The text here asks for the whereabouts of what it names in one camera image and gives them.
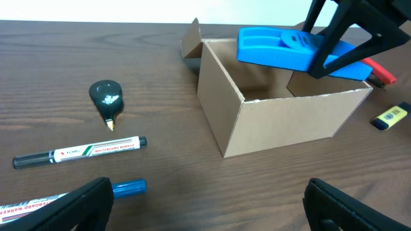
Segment yellow highlighter with dark cap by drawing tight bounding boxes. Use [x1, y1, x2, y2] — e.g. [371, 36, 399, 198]
[371, 102, 410, 130]

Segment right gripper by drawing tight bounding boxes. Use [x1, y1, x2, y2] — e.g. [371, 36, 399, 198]
[302, 0, 410, 79]

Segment black whiteboard marker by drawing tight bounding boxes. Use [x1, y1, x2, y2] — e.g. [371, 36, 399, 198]
[12, 136, 147, 169]

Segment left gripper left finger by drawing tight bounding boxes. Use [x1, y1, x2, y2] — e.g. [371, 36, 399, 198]
[1, 177, 114, 231]

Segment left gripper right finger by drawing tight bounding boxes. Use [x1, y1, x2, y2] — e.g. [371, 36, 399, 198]
[302, 178, 410, 231]

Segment cardboard box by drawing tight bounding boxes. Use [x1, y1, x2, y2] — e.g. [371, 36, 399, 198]
[181, 20, 372, 158]

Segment black teardrop-shaped tool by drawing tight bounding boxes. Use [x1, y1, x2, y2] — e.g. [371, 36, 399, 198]
[89, 80, 124, 131]

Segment blue whiteboard marker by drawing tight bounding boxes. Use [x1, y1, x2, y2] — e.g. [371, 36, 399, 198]
[0, 179, 146, 225]

